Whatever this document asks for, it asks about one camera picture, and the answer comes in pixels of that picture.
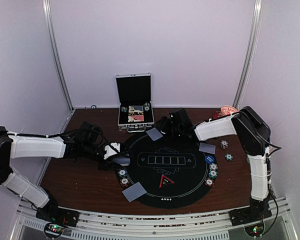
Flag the blue patterned card deck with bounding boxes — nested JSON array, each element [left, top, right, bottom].
[[112, 156, 131, 167]]

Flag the round black poker mat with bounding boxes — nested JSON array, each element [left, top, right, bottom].
[[121, 132, 217, 209]]

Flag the green chip stack in case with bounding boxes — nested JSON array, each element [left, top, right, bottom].
[[143, 102, 150, 112]]

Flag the blue card deck box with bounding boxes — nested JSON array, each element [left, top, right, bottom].
[[128, 105, 144, 114]]

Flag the blue chips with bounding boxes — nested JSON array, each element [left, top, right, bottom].
[[209, 163, 218, 171]]

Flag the red triangle all-in marker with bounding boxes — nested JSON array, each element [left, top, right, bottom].
[[159, 174, 175, 189]]

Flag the aluminium frame post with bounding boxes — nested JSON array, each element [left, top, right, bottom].
[[232, 0, 263, 109], [42, 0, 74, 111]]

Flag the card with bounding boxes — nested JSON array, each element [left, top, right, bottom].
[[122, 182, 147, 202], [146, 127, 163, 142], [199, 142, 216, 155]]

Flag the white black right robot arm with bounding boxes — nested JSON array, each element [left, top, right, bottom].
[[154, 106, 271, 221]]

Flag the blue small blind button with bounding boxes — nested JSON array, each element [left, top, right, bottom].
[[204, 155, 216, 165]]

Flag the green blue chip stack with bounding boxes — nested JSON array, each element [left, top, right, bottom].
[[224, 153, 234, 161]]

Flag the orange chips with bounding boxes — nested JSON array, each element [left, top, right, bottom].
[[204, 177, 214, 187], [119, 177, 130, 188]]

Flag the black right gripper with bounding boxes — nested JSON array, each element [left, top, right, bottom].
[[156, 115, 183, 141]]

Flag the green chips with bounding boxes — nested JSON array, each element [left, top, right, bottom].
[[208, 169, 218, 179], [117, 169, 127, 178]]

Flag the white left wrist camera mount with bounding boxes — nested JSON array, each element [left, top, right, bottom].
[[103, 142, 121, 160]]

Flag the red card deck box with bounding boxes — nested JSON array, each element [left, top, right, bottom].
[[128, 115, 144, 123]]

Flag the left aluminium frame post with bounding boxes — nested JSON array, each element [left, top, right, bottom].
[[42, 0, 74, 111]]

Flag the red patterned bowl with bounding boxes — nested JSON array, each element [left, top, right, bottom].
[[220, 105, 238, 116]]

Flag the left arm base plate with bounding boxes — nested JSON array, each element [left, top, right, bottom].
[[35, 208, 80, 227]]

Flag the aluminium poker case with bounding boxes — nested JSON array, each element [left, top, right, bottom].
[[115, 72, 155, 133]]

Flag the blue white chip stack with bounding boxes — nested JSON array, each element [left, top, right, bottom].
[[220, 140, 229, 150]]

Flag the teal chip stack in case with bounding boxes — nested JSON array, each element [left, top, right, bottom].
[[121, 107, 129, 113]]

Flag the right aluminium frame post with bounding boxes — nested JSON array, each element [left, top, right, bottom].
[[232, 0, 263, 109]]

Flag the red saucer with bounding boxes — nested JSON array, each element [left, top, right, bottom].
[[213, 111, 224, 119]]

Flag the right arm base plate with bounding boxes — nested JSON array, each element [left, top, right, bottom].
[[228, 206, 272, 227]]

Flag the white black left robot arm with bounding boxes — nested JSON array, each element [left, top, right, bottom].
[[0, 121, 130, 222]]

